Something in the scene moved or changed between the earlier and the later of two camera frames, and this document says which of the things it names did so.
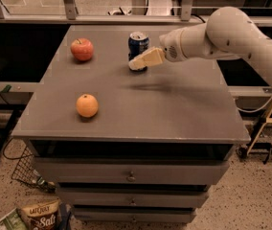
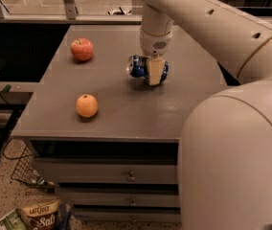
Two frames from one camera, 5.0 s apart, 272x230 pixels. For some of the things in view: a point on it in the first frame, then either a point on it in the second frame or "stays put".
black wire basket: [27, 171] stays put
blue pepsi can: [138, 42] → [138, 65]
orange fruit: [86, 105] stays put
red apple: [81, 49] stays put
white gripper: [170, 48] → [152, 44]
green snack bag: [11, 221] stays put
